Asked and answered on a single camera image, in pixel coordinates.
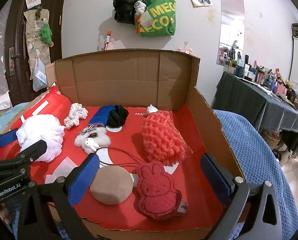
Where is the red foam net sleeve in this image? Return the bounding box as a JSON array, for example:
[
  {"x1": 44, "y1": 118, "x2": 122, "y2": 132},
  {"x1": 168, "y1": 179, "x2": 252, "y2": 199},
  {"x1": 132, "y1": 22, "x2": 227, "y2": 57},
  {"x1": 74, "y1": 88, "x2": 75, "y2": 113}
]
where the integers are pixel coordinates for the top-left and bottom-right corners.
[{"x1": 141, "y1": 110, "x2": 192, "y2": 166}]

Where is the cardboard box with red lining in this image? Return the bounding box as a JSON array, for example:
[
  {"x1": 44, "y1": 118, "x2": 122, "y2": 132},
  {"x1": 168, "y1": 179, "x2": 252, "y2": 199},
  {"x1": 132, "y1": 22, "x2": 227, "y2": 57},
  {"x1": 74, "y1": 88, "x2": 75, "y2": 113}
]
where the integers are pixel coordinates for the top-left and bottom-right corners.
[{"x1": 0, "y1": 49, "x2": 245, "y2": 238}]

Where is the white stick with orange cap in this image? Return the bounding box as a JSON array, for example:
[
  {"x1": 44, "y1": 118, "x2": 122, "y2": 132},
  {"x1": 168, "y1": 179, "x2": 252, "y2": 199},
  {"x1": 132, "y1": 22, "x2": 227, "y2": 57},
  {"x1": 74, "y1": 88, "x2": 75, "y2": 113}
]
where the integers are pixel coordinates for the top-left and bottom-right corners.
[{"x1": 103, "y1": 31, "x2": 112, "y2": 52}]

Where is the row of cosmetic bottles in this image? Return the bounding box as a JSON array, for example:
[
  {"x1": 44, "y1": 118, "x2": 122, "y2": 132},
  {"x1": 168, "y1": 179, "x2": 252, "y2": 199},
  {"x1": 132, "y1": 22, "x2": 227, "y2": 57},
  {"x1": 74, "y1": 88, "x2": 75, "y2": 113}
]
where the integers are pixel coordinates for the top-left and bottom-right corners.
[{"x1": 221, "y1": 60, "x2": 298, "y2": 113}]

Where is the white tissue sheet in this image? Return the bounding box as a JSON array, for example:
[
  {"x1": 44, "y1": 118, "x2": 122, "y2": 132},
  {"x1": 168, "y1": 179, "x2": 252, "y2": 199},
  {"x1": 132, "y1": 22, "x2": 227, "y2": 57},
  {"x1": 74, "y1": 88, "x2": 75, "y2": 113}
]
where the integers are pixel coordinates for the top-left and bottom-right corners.
[{"x1": 45, "y1": 156, "x2": 77, "y2": 184}]

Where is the white fluffy bunny plush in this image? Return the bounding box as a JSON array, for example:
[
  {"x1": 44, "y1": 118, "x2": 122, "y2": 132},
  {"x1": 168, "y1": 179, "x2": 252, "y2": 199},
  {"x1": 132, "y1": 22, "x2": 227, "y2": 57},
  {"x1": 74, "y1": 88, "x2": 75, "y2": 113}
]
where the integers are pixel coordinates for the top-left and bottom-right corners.
[{"x1": 74, "y1": 126, "x2": 112, "y2": 154}]

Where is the white patterned scrunchie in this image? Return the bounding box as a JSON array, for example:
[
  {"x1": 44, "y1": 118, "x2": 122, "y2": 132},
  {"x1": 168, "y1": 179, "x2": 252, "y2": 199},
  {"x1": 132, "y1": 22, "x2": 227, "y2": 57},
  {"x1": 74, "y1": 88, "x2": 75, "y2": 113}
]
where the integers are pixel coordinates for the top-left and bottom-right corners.
[{"x1": 63, "y1": 103, "x2": 89, "y2": 130}]

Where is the white mesh bath pouf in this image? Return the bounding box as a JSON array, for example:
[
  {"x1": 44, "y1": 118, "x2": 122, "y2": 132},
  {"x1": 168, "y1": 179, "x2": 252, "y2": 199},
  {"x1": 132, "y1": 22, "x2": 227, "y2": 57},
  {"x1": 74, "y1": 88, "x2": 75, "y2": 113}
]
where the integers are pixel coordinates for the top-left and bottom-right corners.
[{"x1": 16, "y1": 114, "x2": 65, "y2": 162}]

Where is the green tote bag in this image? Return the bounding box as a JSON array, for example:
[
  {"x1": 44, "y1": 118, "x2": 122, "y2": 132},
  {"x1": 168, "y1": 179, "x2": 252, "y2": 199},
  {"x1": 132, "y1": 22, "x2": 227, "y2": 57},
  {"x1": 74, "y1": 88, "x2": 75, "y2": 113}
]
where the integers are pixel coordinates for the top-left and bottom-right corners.
[{"x1": 135, "y1": 0, "x2": 177, "y2": 37}]

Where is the blue fabric pouch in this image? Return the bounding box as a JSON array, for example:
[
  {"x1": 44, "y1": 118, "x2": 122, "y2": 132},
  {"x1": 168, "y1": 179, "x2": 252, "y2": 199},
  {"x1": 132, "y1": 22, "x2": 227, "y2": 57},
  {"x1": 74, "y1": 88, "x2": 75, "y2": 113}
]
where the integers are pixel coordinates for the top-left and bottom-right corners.
[{"x1": 88, "y1": 105, "x2": 114, "y2": 128}]

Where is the blue knitted blanket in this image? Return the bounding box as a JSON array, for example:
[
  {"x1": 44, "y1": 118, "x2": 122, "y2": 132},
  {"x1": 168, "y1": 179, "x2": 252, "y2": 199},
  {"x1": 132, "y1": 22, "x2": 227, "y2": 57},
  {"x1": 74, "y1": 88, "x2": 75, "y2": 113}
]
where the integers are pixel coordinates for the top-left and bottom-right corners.
[{"x1": 9, "y1": 110, "x2": 298, "y2": 240}]

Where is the red bunny plush pouch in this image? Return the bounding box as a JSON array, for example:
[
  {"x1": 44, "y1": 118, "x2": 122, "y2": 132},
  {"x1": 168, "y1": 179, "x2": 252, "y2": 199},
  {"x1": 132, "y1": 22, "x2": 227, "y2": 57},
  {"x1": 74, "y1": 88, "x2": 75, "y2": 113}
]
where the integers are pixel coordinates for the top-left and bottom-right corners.
[{"x1": 108, "y1": 147, "x2": 187, "y2": 221}]

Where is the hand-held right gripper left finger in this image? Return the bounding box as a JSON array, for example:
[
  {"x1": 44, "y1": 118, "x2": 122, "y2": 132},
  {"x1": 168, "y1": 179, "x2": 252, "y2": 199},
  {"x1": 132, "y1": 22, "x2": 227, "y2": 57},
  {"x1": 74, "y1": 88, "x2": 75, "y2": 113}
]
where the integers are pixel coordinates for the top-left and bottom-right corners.
[{"x1": 17, "y1": 153, "x2": 100, "y2": 240}]

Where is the black backpack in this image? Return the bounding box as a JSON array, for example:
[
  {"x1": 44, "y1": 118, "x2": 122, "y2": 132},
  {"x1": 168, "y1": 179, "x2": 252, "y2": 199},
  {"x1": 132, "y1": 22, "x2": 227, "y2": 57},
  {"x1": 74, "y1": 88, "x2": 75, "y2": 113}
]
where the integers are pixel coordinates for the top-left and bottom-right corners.
[{"x1": 113, "y1": 0, "x2": 142, "y2": 25}]

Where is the pink plush toy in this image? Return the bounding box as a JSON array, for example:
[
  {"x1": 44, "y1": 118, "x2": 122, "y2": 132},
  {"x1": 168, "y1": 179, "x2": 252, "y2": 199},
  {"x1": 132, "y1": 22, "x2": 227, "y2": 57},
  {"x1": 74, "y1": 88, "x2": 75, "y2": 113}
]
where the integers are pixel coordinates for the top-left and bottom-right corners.
[{"x1": 98, "y1": 35, "x2": 114, "y2": 51}]

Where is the person's left hand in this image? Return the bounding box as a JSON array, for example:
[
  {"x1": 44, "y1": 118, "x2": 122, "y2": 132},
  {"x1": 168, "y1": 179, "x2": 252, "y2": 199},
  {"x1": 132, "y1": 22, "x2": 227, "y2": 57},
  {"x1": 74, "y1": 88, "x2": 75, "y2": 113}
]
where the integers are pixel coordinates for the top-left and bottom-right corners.
[{"x1": 0, "y1": 202, "x2": 13, "y2": 227}]

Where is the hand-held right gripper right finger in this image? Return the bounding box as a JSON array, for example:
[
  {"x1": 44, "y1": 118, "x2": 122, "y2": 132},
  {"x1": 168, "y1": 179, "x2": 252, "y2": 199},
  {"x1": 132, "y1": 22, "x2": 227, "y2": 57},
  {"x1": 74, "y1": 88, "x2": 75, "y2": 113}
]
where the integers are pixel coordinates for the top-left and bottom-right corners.
[{"x1": 201, "y1": 153, "x2": 283, "y2": 240}]

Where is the panda plush keychain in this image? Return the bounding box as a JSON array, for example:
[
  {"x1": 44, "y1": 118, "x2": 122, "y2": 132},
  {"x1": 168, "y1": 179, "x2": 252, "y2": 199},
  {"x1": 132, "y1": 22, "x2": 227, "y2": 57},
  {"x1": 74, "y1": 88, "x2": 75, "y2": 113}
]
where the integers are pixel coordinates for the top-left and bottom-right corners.
[{"x1": 134, "y1": 0, "x2": 147, "y2": 15}]

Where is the beige hanging fabric organizer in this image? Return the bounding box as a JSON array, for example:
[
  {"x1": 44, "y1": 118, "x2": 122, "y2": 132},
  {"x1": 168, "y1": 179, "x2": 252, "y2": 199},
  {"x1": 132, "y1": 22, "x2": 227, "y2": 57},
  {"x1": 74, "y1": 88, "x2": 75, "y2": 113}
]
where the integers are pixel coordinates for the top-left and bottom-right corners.
[{"x1": 24, "y1": 9, "x2": 51, "y2": 67}]

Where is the frameless wall mirror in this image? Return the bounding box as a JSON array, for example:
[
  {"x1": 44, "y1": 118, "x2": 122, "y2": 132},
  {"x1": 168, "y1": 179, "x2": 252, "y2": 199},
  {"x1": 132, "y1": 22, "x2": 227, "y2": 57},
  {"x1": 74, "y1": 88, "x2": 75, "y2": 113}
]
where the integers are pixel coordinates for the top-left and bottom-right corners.
[{"x1": 216, "y1": 0, "x2": 246, "y2": 67}]

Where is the beige round puff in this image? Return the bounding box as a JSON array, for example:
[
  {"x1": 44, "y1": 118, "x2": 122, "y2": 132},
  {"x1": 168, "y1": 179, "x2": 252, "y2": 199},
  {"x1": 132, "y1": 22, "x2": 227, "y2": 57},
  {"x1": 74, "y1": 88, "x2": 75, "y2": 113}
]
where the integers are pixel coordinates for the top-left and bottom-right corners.
[{"x1": 90, "y1": 166, "x2": 134, "y2": 205}]

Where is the dark brown door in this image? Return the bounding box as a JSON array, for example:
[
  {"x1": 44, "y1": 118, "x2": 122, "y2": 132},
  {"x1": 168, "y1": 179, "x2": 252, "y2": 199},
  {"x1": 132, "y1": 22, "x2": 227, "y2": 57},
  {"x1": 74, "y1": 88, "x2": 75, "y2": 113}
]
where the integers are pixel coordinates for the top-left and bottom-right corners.
[{"x1": 3, "y1": 0, "x2": 68, "y2": 105}]

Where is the table with dark grey cloth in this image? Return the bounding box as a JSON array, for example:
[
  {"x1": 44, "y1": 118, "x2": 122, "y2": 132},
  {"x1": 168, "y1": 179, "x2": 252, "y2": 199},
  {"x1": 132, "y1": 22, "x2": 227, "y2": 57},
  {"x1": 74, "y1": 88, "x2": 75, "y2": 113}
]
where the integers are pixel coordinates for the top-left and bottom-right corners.
[{"x1": 211, "y1": 71, "x2": 298, "y2": 153}]

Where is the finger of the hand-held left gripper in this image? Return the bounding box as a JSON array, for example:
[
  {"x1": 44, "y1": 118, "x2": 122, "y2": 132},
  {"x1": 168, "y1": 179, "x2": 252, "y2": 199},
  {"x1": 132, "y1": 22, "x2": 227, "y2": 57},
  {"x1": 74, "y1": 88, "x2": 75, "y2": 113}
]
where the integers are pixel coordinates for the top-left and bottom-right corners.
[
  {"x1": 0, "y1": 129, "x2": 19, "y2": 155},
  {"x1": 0, "y1": 140, "x2": 48, "y2": 180}
]

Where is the green plush toy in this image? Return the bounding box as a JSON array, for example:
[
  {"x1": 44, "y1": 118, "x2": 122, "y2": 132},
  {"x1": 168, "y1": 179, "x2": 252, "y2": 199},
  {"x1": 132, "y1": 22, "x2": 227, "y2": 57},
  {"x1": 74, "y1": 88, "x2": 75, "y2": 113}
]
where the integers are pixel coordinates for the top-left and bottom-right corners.
[{"x1": 40, "y1": 24, "x2": 54, "y2": 47}]

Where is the black scrunchie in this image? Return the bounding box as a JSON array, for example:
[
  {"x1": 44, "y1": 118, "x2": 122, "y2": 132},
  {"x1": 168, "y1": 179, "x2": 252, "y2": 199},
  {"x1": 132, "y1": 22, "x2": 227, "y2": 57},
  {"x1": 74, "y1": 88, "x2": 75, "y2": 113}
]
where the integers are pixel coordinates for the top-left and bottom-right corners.
[{"x1": 106, "y1": 105, "x2": 129, "y2": 128}]

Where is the metal door handle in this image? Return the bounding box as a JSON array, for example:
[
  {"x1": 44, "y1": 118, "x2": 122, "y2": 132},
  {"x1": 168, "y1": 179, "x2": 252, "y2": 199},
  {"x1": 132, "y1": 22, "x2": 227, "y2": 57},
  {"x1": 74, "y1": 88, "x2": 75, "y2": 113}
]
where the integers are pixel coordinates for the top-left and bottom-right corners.
[{"x1": 8, "y1": 47, "x2": 21, "y2": 77}]

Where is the clear plastic bag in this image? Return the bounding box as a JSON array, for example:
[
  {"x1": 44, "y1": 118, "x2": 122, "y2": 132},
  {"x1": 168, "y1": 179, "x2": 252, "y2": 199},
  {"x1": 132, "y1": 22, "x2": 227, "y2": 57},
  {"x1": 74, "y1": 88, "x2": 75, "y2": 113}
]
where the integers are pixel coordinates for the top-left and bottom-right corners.
[{"x1": 33, "y1": 56, "x2": 48, "y2": 92}]

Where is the wicker basket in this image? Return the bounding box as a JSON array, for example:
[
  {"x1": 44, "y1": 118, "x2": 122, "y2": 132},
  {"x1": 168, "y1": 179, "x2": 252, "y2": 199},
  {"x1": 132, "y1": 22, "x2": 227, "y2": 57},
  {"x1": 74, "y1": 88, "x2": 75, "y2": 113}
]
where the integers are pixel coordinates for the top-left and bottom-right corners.
[{"x1": 260, "y1": 130, "x2": 281, "y2": 148}]

